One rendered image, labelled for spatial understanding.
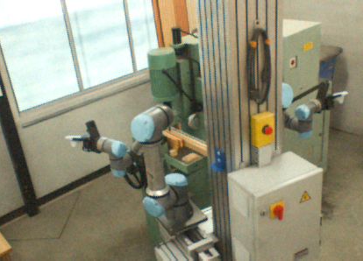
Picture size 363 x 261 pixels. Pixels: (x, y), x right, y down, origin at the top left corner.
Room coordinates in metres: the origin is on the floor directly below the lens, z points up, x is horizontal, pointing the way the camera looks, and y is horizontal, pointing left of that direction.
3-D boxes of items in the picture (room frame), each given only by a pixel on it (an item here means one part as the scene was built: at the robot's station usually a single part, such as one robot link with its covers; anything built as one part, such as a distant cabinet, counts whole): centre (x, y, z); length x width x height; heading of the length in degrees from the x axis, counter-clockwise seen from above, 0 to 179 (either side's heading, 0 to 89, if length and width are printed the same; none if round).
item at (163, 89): (2.64, 0.05, 1.35); 0.18 x 0.18 x 0.31
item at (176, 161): (2.52, 0.09, 0.87); 0.61 x 0.30 x 0.06; 36
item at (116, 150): (1.96, 0.32, 1.21); 0.11 x 0.08 x 0.09; 50
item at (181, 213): (1.89, 0.03, 0.87); 0.15 x 0.15 x 0.10
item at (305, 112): (2.15, -0.71, 1.21); 0.11 x 0.08 x 0.09; 128
